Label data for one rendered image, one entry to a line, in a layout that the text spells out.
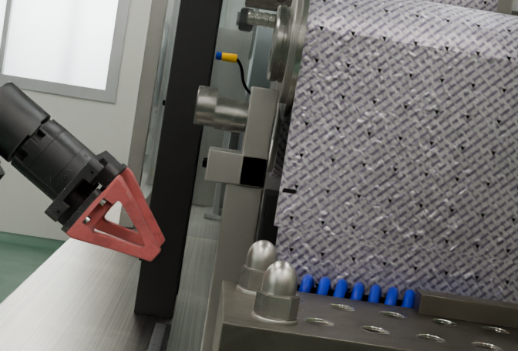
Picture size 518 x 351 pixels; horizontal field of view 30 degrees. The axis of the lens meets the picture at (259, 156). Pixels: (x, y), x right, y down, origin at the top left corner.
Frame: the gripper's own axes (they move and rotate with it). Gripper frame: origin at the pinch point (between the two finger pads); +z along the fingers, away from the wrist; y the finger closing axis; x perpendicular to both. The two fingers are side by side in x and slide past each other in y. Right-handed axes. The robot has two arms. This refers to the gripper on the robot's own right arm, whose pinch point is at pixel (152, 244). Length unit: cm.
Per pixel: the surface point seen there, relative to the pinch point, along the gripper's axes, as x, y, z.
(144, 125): -1, -102, -12
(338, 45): 25.1, 0.0, 0.7
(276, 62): 20.3, -3.2, -2.4
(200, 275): -10, -65, 12
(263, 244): 7.5, 7.5, 6.7
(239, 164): 10.5, -7.3, 1.6
